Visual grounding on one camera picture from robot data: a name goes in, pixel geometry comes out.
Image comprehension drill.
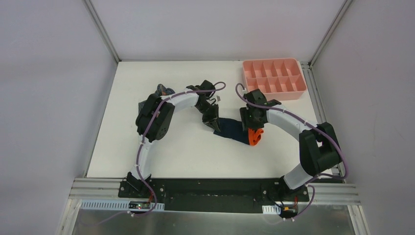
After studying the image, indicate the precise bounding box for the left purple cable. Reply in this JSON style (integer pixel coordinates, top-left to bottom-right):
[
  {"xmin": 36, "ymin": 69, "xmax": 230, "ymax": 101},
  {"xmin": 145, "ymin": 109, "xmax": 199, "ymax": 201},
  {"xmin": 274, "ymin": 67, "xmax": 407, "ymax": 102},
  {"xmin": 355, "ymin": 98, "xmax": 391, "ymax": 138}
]
[{"xmin": 135, "ymin": 81, "xmax": 227, "ymax": 217}]

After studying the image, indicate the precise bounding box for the striped blue underwear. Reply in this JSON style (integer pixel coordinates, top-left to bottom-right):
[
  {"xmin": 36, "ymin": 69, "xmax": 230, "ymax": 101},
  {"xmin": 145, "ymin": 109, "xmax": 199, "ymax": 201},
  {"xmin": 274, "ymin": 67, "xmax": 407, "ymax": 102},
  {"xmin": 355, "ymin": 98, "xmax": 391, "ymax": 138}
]
[{"xmin": 138, "ymin": 84, "xmax": 176, "ymax": 113}]

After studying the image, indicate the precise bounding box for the navy orange underwear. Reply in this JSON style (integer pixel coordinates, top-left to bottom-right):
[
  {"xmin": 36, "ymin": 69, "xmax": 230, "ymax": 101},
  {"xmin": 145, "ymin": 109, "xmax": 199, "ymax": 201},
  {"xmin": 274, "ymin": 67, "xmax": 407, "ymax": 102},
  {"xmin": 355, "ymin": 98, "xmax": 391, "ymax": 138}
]
[{"xmin": 213, "ymin": 118, "xmax": 264, "ymax": 146}]

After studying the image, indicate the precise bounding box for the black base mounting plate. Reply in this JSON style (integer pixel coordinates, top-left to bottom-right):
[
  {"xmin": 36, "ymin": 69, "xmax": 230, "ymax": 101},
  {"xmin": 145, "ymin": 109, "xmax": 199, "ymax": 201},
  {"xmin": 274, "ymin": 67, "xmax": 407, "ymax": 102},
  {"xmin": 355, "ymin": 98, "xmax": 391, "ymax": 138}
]
[{"xmin": 118, "ymin": 174, "xmax": 309, "ymax": 213}]

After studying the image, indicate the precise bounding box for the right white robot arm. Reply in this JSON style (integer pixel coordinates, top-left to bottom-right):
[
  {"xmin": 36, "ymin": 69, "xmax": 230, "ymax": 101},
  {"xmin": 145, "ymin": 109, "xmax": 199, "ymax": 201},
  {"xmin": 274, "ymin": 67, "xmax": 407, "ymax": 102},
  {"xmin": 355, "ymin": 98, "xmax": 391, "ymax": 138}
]
[{"xmin": 238, "ymin": 89, "xmax": 343, "ymax": 201}]

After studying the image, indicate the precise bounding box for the left white cable duct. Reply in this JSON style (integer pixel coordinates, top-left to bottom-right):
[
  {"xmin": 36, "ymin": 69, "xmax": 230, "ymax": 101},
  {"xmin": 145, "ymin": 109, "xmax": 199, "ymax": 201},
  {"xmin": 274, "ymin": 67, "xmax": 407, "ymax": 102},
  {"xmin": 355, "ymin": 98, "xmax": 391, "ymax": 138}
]
[{"xmin": 80, "ymin": 199, "xmax": 164, "ymax": 212}]

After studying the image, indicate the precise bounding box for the aluminium frame rail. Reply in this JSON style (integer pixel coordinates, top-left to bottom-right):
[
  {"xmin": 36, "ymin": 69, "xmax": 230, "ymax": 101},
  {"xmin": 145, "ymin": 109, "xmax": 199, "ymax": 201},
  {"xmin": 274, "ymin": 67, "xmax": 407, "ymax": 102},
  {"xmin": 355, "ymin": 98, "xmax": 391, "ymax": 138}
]
[{"xmin": 69, "ymin": 178, "xmax": 361, "ymax": 206}]

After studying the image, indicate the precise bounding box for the white cable duct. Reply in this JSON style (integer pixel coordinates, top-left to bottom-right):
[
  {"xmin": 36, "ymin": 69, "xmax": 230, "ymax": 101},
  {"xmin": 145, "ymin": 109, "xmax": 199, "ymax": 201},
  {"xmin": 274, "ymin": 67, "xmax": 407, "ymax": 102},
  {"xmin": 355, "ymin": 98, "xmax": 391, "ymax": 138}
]
[
  {"xmin": 262, "ymin": 205, "xmax": 281, "ymax": 215},
  {"xmin": 80, "ymin": 199, "xmax": 164, "ymax": 212}
]

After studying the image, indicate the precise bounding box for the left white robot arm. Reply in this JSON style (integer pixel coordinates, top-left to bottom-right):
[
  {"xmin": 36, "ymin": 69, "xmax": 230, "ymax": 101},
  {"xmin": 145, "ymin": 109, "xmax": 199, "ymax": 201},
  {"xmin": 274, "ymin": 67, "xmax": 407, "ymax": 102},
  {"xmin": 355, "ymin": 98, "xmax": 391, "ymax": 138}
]
[{"xmin": 129, "ymin": 80, "xmax": 226, "ymax": 198}]

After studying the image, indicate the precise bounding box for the right white cable duct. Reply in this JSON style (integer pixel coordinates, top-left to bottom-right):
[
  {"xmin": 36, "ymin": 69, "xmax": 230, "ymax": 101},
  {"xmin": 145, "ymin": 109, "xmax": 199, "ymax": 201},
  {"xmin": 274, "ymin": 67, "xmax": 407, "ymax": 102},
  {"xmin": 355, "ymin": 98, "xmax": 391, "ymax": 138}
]
[{"xmin": 262, "ymin": 205, "xmax": 281, "ymax": 215}]

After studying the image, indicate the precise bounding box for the pink divided organizer tray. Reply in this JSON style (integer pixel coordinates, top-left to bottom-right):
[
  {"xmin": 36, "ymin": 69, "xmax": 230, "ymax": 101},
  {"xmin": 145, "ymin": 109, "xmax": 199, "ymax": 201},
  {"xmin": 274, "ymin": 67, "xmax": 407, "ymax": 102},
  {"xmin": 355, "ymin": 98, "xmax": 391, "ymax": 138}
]
[{"xmin": 242, "ymin": 58, "xmax": 307, "ymax": 101}]

